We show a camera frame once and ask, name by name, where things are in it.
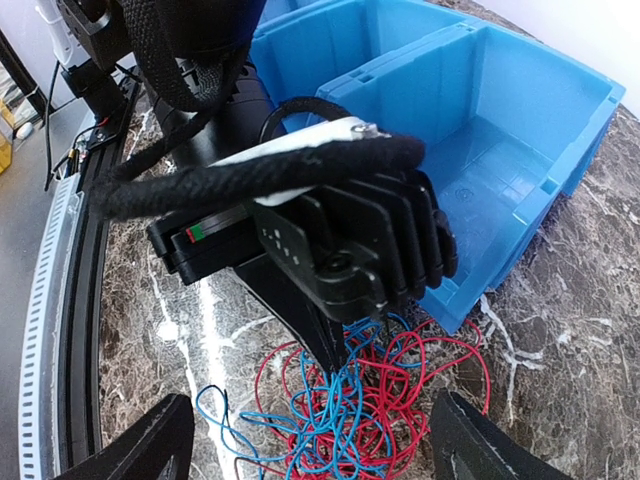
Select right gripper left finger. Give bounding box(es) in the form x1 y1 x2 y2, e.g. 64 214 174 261
59 394 195 480

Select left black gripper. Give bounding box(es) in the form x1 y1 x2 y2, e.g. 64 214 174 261
147 197 360 370

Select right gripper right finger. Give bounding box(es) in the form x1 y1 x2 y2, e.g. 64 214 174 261
430 390 568 480

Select red cable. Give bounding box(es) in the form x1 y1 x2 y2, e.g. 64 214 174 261
254 317 492 480

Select blue cable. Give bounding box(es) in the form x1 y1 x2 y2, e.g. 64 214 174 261
195 319 431 480

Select blue three-compartment plastic bin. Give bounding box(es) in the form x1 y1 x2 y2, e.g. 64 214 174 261
251 1 625 333

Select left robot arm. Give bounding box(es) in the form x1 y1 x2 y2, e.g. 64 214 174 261
58 1 369 284

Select yellow box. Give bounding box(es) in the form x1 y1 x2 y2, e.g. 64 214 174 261
0 101 14 174

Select black front rail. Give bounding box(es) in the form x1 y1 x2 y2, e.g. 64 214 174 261
56 79 140 473

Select white slotted cable duct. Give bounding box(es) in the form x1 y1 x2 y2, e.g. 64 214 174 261
18 173 83 479

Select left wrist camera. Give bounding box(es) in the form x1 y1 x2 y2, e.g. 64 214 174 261
237 169 458 323

